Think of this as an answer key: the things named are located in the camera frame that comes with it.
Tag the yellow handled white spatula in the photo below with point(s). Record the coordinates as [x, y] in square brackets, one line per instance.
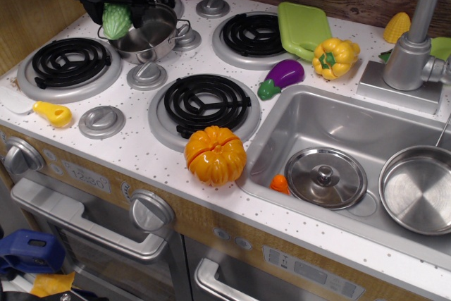
[57, 115]

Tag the orange toy carrot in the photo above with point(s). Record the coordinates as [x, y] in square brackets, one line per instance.
[280, 184]

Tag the silver stove knob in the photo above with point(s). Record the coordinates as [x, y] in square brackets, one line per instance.
[101, 122]
[187, 39]
[147, 76]
[212, 8]

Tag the front silver stove knob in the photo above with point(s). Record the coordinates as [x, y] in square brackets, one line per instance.
[101, 122]

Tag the orange toy pumpkin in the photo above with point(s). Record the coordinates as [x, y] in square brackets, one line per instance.
[215, 155]

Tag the purple toy eggplant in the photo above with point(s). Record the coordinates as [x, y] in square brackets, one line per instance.
[282, 75]

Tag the front left black burner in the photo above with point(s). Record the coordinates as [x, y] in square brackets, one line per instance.
[69, 70]

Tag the right oven dial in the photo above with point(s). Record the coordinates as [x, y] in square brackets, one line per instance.
[149, 212]

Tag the front right black burner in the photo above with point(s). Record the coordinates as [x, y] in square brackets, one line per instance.
[195, 102]

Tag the small steel pot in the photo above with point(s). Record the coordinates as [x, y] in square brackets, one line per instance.
[155, 39]

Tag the green toy squash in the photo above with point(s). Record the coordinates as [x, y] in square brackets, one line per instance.
[116, 20]

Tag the steel frying pan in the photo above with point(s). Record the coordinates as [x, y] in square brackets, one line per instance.
[414, 188]

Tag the back silver stove knob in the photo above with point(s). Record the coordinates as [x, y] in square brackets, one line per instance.
[212, 8]

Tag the silver sink basin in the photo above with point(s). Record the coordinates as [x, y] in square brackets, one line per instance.
[305, 117]

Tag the steel pot lid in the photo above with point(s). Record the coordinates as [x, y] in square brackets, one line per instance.
[326, 177]

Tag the centre silver stove knob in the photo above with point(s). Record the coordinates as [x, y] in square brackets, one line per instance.
[187, 39]

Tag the silver oven door handle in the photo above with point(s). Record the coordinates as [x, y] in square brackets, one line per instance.
[66, 212]

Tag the oven dial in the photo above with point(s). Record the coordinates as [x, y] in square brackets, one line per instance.
[149, 212]
[22, 157]

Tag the silver toy faucet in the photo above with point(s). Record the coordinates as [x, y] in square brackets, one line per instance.
[411, 78]

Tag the middle silver stove knob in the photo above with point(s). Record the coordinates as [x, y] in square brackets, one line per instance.
[147, 76]

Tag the green plastic cutting board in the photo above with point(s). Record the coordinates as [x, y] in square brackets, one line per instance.
[302, 28]

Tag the silver right door handle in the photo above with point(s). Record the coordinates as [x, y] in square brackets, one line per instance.
[205, 277]

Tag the back right black burner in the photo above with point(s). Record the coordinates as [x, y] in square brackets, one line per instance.
[250, 41]

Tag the left oven dial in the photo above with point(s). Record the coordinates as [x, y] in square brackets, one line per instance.
[22, 157]

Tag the yellow toy bell pepper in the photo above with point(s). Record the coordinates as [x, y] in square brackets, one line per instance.
[335, 57]

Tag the yellow toy corn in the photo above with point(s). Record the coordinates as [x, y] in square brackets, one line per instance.
[399, 24]

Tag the blue clamp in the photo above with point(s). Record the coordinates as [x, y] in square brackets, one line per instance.
[31, 252]

